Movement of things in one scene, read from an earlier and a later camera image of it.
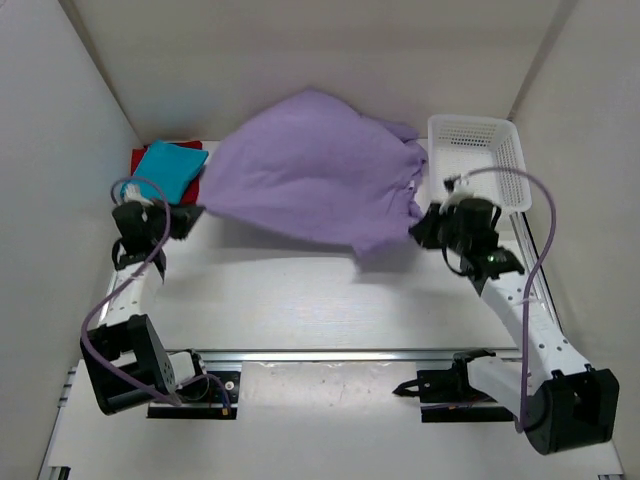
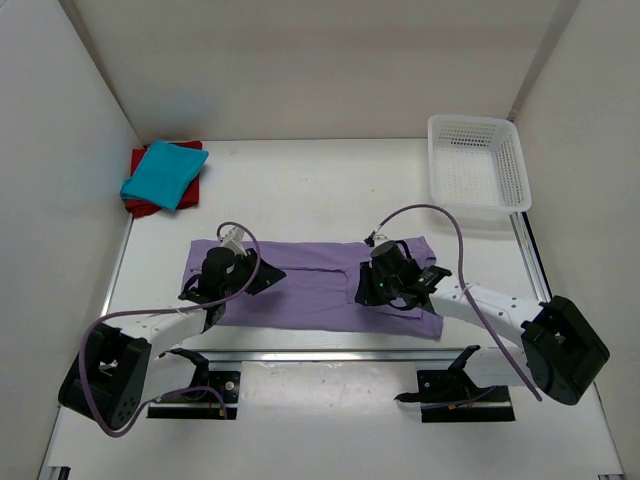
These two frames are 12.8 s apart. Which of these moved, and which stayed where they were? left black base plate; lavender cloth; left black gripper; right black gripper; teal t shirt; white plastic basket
Moved: left black gripper; lavender cloth; right black gripper
Stayed: teal t shirt; white plastic basket; left black base plate
